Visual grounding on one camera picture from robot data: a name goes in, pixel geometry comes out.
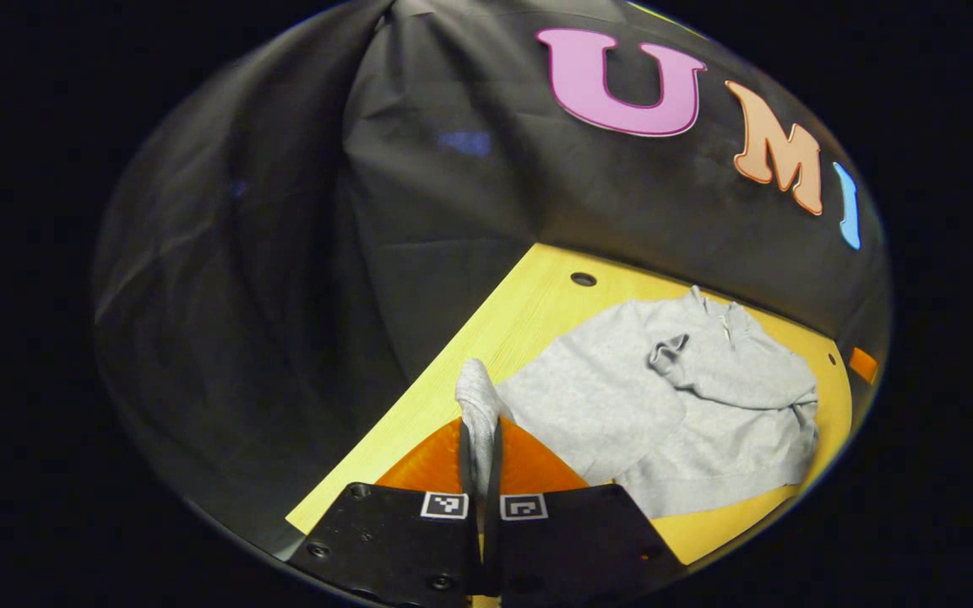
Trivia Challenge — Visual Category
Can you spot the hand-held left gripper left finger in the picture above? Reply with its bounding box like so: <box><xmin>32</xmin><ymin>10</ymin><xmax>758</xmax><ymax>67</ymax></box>
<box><xmin>288</xmin><ymin>416</ymin><xmax>482</xmax><ymax>608</ymax></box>

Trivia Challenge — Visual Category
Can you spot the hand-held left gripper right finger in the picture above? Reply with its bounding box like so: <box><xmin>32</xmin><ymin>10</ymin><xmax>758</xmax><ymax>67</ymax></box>
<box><xmin>483</xmin><ymin>416</ymin><xmax>688</xmax><ymax>608</ymax></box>

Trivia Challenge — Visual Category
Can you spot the grey sweatshirt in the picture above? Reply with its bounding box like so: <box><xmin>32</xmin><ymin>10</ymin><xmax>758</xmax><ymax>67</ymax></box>
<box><xmin>455</xmin><ymin>287</ymin><xmax>821</xmax><ymax>520</ymax></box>

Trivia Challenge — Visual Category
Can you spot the black backdrop cloth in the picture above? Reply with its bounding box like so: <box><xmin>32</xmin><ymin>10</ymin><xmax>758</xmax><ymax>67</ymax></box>
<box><xmin>94</xmin><ymin>0</ymin><xmax>891</xmax><ymax>550</ymax></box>

